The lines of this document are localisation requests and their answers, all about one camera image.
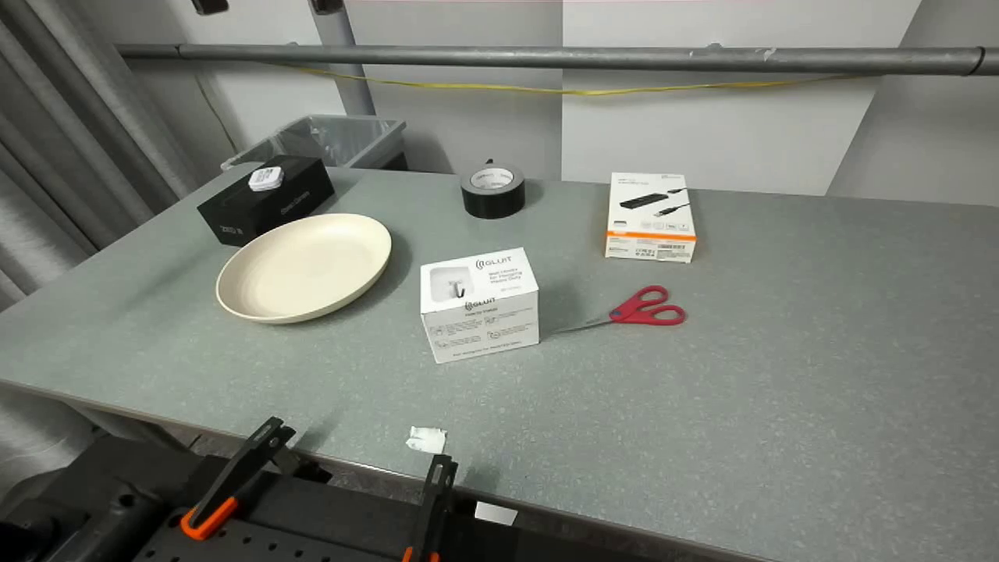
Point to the white cardboard box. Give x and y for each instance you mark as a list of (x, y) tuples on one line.
[(480, 303)]

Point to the black tissue box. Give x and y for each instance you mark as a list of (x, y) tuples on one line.
[(274, 194)]

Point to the red handled scissors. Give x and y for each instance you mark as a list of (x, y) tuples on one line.
[(649, 308)]

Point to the white round plate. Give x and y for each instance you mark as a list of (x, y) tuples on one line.
[(305, 268)]

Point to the white orange product box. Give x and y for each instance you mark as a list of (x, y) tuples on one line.
[(651, 215)]

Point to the black masking tape roll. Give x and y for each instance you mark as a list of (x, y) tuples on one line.
[(496, 191)]

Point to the grey plastic bin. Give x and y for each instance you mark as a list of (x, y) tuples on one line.
[(341, 142)]

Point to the grey curtain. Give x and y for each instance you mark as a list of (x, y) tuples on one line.
[(84, 150)]

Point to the white foam board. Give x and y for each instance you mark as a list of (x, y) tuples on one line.
[(735, 133)]

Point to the grey metal horizontal pipe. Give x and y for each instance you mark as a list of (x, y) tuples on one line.
[(774, 59)]

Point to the right black orange clamp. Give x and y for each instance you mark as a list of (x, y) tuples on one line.
[(432, 512)]

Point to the black orange clamp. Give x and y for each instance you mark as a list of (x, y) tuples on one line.
[(432, 512), (222, 498)]

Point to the left black orange clamp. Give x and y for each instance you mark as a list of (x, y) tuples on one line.
[(222, 498)]

